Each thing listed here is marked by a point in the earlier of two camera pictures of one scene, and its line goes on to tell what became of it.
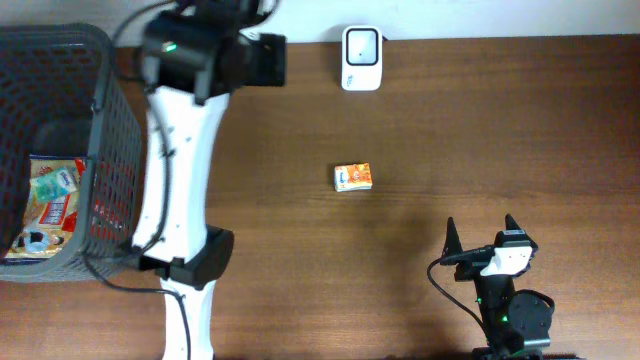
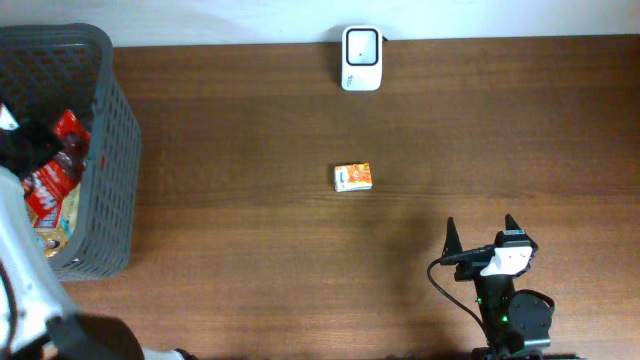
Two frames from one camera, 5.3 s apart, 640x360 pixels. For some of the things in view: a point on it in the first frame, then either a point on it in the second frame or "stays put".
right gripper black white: (453, 244) stays put
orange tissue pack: (354, 177) stays put
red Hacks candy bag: (113, 198) -> (46, 191)
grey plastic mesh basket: (62, 95) stays put
